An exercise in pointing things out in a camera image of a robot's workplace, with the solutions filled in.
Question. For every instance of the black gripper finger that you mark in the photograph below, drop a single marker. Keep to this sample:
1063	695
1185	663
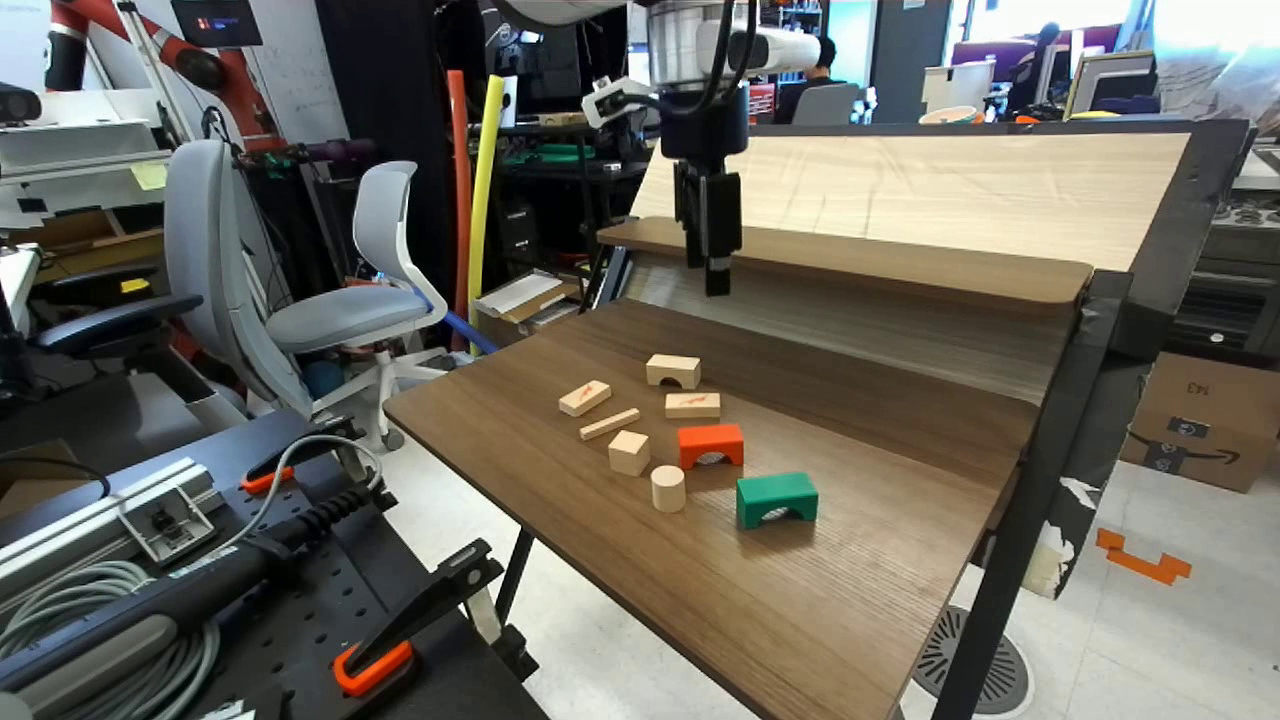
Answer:
689	215
720	234

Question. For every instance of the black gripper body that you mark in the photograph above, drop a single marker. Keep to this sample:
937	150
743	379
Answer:
706	124

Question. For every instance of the orange arch block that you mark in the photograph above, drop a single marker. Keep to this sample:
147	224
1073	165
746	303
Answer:
711	438

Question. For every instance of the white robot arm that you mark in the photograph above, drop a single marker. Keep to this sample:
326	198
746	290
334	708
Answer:
781	51

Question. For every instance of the wooden arch block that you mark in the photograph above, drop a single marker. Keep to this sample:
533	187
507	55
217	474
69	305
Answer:
675	363

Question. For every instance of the rectangular wooden block red writing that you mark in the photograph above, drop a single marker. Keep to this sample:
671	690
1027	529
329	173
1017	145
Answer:
695	407
584	397

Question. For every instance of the thin wooden stick block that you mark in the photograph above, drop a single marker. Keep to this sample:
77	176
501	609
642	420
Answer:
609	425

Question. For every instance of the wooden cube block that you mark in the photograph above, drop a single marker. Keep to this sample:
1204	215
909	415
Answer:
629	453

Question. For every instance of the green arch block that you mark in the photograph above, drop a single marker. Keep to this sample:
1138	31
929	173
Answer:
778	489

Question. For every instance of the wooden cylinder block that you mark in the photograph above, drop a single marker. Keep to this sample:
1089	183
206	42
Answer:
665	489

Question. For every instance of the grey background chair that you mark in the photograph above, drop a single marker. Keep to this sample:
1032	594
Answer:
826	105

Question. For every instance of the stack of flat boxes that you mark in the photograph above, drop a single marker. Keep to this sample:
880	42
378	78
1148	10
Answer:
525	303

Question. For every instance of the yellow foam pole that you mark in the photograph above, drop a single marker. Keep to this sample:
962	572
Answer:
481	187

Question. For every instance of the light wood back panel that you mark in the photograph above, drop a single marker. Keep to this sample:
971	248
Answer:
933	187

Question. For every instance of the orange foam pole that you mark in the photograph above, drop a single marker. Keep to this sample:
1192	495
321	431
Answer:
460	187

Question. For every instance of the white swivel chair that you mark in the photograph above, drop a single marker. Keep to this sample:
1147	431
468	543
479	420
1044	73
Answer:
383	242

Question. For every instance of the silver laptop screen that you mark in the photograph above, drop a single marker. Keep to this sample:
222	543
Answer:
1115	80

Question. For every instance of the grey office chair with armrest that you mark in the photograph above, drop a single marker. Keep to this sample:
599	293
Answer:
222	266

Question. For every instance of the round floor drain grate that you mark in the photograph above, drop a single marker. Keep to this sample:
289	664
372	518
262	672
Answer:
992	664

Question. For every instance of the brown cardboard box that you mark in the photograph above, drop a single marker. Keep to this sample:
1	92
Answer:
1200	420

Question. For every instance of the black perforated workbench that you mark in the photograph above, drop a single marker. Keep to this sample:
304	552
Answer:
334	587

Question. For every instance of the white machine with sticky note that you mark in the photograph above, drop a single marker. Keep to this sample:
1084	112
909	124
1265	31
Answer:
65	163

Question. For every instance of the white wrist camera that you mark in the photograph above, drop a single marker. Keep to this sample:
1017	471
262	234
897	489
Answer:
623	100

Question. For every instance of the black metal desk frame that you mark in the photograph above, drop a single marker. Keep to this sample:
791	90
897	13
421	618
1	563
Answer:
1055	441

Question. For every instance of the orange bracket on floor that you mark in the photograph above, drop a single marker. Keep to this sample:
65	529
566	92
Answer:
1143	563

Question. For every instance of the aluminium extrusion rail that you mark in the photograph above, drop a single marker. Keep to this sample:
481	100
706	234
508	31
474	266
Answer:
81	521

